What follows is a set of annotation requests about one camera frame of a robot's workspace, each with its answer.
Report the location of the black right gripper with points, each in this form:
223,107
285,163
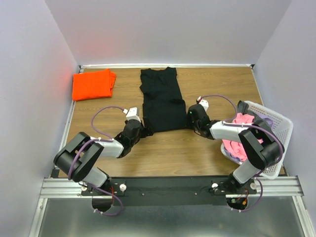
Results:
188,117

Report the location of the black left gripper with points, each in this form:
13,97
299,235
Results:
146,132

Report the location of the black t-shirt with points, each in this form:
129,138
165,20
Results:
163,107

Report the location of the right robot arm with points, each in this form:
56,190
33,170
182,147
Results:
261,146

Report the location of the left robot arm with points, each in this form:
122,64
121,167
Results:
78,157

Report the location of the dark grey t-shirt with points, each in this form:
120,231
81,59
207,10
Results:
243,108

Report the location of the pink t-shirt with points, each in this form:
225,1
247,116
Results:
234,149

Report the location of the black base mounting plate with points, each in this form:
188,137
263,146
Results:
171,191

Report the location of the folded orange t-shirt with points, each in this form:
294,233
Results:
93,85

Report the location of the white plastic laundry basket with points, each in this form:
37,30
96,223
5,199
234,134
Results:
282,127

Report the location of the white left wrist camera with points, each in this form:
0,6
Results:
133,114

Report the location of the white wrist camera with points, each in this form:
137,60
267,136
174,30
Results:
204,103
133,114

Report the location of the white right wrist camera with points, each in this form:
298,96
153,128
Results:
204,103

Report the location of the aluminium frame rail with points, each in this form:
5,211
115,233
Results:
283,186

